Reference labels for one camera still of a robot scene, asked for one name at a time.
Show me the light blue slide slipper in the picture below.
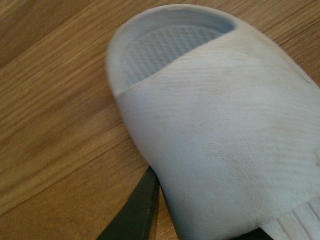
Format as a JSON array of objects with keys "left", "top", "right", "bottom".
[{"left": 106, "top": 4, "right": 320, "bottom": 240}]

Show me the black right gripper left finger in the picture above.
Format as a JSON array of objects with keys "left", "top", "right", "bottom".
[{"left": 98, "top": 167, "right": 160, "bottom": 240}]

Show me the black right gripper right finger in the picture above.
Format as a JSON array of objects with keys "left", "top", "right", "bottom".
[{"left": 232, "top": 228, "right": 273, "bottom": 240}]

